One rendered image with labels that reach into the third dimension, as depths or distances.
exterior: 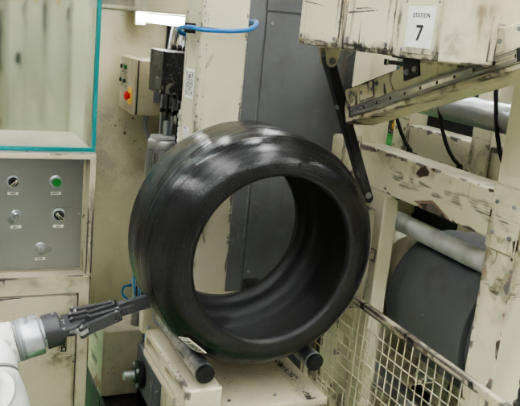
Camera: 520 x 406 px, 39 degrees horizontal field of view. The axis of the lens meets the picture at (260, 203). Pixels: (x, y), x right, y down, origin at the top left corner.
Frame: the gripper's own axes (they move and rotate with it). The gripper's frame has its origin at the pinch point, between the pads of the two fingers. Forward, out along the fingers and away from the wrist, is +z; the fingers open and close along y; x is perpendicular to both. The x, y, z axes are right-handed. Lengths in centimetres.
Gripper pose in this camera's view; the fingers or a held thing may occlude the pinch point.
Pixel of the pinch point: (134, 304)
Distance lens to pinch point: 170.9
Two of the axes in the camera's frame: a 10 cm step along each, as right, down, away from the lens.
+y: -4.0, -2.5, 8.8
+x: 1.4, 9.4, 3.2
